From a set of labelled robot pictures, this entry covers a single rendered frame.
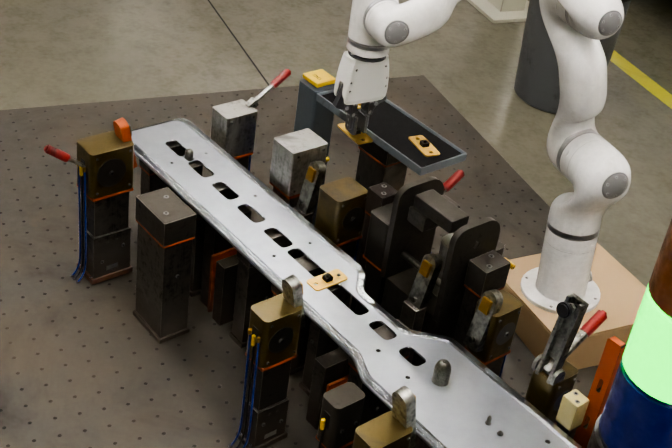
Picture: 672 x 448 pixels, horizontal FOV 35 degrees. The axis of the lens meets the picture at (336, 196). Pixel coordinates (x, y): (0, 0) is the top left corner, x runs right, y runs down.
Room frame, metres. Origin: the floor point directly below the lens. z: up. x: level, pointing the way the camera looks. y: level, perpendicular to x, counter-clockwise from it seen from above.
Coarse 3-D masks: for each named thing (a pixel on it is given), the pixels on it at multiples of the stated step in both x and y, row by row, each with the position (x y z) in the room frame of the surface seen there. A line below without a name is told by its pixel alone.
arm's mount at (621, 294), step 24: (528, 264) 2.20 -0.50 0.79; (600, 264) 2.23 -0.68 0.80; (504, 288) 2.11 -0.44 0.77; (600, 288) 2.12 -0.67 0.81; (624, 288) 2.13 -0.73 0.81; (528, 312) 2.01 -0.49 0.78; (624, 312) 2.03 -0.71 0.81; (528, 336) 1.99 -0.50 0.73; (600, 336) 1.95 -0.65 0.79; (624, 336) 1.98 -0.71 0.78; (576, 360) 1.93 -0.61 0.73
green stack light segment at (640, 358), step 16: (640, 320) 0.56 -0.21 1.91; (656, 320) 0.54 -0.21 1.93; (640, 336) 0.55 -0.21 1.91; (656, 336) 0.54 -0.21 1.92; (624, 352) 0.57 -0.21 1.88; (640, 352) 0.54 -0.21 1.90; (656, 352) 0.54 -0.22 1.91; (640, 368) 0.54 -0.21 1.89; (656, 368) 0.53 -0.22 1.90; (640, 384) 0.54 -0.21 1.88; (656, 384) 0.53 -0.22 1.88
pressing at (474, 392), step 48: (144, 144) 2.16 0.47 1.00; (192, 144) 2.19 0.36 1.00; (192, 192) 1.99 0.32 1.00; (240, 192) 2.02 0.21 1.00; (240, 240) 1.84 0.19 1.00; (288, 240) 1.87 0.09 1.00; (336, 336) 1.58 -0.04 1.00; (432, 336) 1.61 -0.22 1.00; (384, 384) 1.46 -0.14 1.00; (432, 384) 1.48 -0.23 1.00; (480, 384) 1.50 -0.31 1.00; (432, 432) 1.36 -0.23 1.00; (480, 432) 1.37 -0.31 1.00; (528, 432) 1.39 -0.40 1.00
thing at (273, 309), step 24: (264, 312) 1.56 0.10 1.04; (288, 312) 1.57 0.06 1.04; (264, 336) 1.53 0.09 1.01; (288, 336) 1.57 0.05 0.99; (264, 360) 1.53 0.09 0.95; (288, 360) 1.57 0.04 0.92; (264, 384) 1.54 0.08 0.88; (264, 408) 1.55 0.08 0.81; (240, 432) 1.57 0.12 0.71; (264, 432) 1.55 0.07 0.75
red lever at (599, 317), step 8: (600, 312) 1.57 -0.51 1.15; (592, 320) 1.56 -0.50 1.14; (600, 320) 1.56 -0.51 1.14; (584, 328) 1.55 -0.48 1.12; (592, 328) 1.55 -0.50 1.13; (576, 336) 1.54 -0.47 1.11; (584, 336) 1.54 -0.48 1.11; (576, 344) 1.53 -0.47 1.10; (552, 360) 1.50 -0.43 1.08; (544, 368) 1.49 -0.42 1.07
